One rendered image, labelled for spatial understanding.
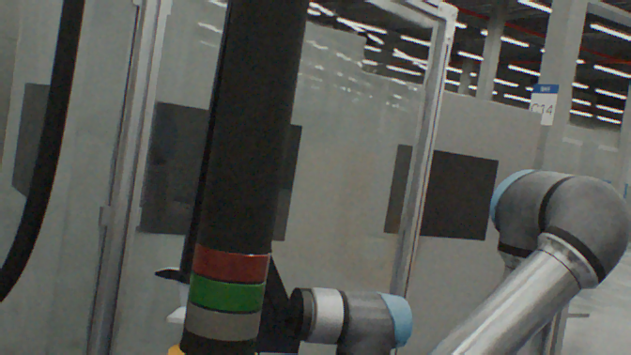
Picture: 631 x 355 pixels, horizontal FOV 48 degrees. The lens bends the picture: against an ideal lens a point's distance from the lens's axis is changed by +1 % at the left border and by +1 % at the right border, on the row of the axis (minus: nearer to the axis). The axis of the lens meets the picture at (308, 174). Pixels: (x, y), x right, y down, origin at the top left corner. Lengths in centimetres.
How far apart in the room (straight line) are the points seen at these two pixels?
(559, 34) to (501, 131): 254
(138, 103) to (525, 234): 62
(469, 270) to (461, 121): 102
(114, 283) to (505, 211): 62
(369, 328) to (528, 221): 28
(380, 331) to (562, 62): 630
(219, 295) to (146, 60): 85
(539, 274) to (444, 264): 374
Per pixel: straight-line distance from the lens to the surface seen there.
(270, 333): 95
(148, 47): 113
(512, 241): 109
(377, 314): 98
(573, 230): 97
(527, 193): 107
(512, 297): 93
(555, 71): 716
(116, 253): 115
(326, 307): 95
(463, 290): 485
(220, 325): 31
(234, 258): 30
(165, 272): 98
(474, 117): 467
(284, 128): 30
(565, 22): 724
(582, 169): 614
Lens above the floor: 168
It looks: 3 degrees down
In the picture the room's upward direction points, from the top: 9 degrees clockwise
